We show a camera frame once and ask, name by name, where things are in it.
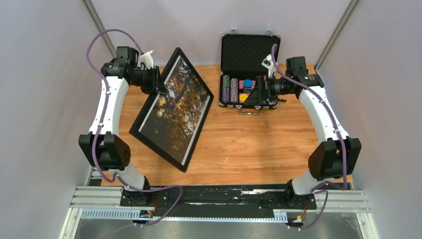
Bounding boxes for dark green chip column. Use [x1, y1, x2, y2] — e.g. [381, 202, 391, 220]
[221, 75, 230, 104]

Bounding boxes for black poker chip case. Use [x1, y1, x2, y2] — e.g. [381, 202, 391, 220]
[218, 32, 281, 115]

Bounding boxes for aluminium front rail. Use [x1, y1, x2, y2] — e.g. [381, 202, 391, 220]
[70, 186, 371, 223]

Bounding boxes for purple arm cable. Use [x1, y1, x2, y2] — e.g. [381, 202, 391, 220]
[76, 29, 183, 239]
[271, 43, 349, 231]

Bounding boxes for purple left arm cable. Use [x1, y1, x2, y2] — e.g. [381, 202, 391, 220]
[76, 29, 183, 239]

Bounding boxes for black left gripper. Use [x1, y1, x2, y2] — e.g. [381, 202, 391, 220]
[130, 65, 170, 95]

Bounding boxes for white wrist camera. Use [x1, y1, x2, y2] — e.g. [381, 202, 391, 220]
[261, 54, 274, 71]
[138, 50, 155, 70]

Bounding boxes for red playing card deck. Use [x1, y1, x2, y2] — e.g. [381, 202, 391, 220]
[239, 79, 255, 90]

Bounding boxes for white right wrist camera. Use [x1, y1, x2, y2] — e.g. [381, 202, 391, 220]
[261, 54, 274, 71]

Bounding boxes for blue poker chip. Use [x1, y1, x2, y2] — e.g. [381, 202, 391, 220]
[243, 79, 253, 88]

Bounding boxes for grey purple chip column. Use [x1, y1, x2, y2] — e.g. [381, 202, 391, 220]
[230, 78, 238, 104]

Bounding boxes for yellow poker chip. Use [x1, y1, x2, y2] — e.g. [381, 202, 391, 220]
[239, 94, 248, 103]

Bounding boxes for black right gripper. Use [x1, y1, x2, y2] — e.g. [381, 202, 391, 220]
[244, 74, 294, 105]

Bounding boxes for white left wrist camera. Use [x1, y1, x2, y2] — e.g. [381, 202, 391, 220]
[138, 50, 155, 70]

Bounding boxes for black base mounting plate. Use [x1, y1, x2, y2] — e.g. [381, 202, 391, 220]
[119, 184, 317, 219]

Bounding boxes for light wooden picture frame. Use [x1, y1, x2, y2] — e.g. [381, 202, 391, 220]
[129, 47, 214, 172]

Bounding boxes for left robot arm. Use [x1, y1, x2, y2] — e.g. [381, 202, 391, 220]
[78, 46, 167, 206]

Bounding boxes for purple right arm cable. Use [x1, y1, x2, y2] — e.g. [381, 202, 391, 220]
[271, 43, 349, 231]

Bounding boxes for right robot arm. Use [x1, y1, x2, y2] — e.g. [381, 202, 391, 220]
[244, 55, 361, 208]

